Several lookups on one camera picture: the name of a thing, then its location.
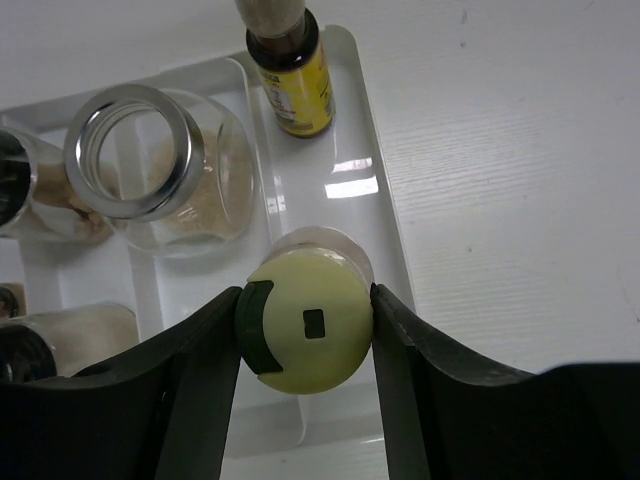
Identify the black-capped white sauce bottle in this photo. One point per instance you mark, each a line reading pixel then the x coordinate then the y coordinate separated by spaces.
pixel 64 342

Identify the black-capped glass condiment bottle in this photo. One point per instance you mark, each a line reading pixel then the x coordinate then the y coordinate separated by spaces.
pixel 38 202

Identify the small beige-capped bottle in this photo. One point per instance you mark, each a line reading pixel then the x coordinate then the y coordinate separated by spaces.
pixel 283 39

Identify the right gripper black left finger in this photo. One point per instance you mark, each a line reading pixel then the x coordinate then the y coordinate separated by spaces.
pixel 160 410

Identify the cream yellow squeeze bottle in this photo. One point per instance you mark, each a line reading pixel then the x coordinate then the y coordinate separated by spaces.
pixel 304 320

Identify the wide glass jar metal rim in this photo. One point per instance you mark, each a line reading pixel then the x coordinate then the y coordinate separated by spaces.
pixel 171 171

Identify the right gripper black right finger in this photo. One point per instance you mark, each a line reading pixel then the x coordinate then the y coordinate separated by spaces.
pixel 449 412

